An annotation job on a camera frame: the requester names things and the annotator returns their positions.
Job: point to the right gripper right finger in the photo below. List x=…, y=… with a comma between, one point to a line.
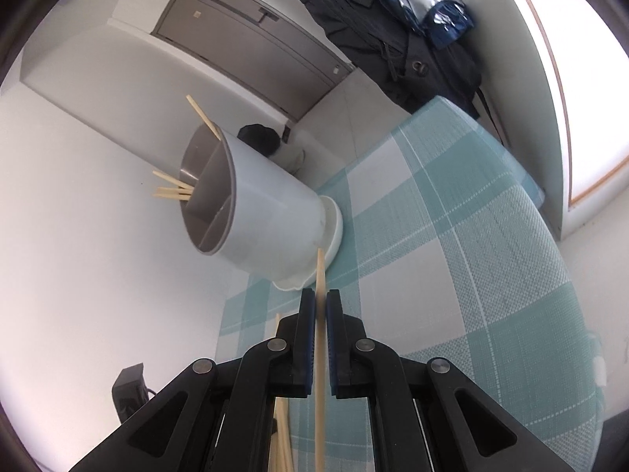
x=425, y=416

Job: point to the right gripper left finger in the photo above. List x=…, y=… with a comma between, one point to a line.
x=217, y=416

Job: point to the wooden chopstick in holder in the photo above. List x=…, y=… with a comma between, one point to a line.
x=173, y=194
x=180, y=185
x=205, y=119

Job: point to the white grey utensil holder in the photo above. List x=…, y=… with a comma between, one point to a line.
x=251, y=213

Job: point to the black jacket pile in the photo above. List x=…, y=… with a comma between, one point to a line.
x=261, y=138

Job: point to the grey entrance door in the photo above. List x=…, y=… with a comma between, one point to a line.
x=254, y=45

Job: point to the black backpack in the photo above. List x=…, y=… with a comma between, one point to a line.
x=403, y=63

